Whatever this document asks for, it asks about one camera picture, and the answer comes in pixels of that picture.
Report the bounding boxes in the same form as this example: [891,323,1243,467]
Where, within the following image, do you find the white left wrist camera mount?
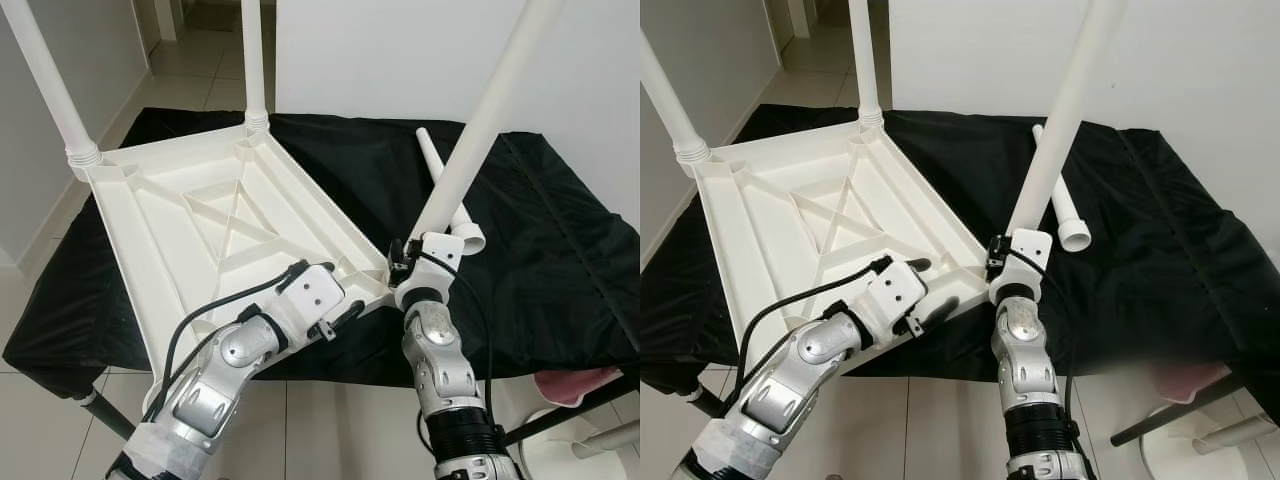
[862,260,931,341]
[268,262,346,346]

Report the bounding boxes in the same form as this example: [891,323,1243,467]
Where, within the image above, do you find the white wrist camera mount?
[268,262,346,346]
[395,232,463,311]
[862,260,931,341]
[990,230,1054,306]

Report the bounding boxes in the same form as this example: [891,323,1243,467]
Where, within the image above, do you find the black cloth table cover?
[3,108,641,396]
[640,105,1280,379]

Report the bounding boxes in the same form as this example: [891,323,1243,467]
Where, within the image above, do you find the white plastic table leg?
[848,0,886,129]
[414,126,488,255]
[240,0,273,133]
[640,35,712,166]
[408,0,567,246]
[1030,123,1093,251]
[0,0,105,169]
[1003,0,1130,239]

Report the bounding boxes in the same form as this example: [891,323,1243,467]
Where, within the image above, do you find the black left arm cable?
[740,255,891,401]
[145,258,311,421]

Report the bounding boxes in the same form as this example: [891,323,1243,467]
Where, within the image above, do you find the white plastic table top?
[690,118,991,376]
[72,120,396,386]

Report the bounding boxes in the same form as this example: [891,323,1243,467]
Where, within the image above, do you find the pink cushion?
[535,368,621,406]
[1150,362,1231,401]

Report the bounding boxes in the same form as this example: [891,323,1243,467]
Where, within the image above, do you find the white floor fan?
[520,405,641,480]
[1140,400,1280,480]

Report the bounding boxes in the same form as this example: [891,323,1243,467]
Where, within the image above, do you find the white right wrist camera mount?
[990,230,1054,306]
[395,232,463,311]

